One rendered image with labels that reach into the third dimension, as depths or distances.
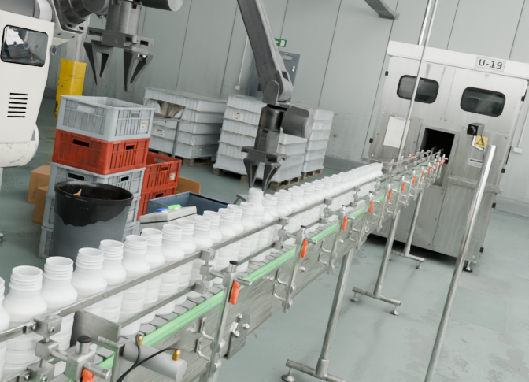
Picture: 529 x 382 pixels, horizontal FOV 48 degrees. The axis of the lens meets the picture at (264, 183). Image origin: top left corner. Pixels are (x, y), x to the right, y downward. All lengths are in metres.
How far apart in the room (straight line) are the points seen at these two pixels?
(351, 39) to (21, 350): 11.50
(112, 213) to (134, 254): 2.47
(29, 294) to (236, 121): 7.67
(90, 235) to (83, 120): 0.86
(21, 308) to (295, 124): 0.81
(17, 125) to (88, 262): 0.73
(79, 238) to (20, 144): 1.94
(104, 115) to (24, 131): 2.34
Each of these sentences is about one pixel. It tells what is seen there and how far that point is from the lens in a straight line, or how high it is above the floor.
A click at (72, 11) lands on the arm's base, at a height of 1.54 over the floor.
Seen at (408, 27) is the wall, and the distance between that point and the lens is 11.95.
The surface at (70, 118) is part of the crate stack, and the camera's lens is 4.04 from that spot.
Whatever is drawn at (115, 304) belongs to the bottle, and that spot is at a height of 1.07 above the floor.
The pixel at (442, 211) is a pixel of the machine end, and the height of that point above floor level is 0.54.
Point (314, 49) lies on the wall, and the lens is 12.29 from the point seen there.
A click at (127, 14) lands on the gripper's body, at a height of 1.52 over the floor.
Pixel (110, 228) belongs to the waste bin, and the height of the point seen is 0.47.
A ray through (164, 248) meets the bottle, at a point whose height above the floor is 1.13.
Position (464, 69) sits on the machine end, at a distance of 6.23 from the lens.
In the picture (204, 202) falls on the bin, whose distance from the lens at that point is 2.46.
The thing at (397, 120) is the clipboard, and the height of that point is 1.33.
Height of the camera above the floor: 1.46
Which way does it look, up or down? 10 degrees down
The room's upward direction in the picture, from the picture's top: 12 degrees clockwise
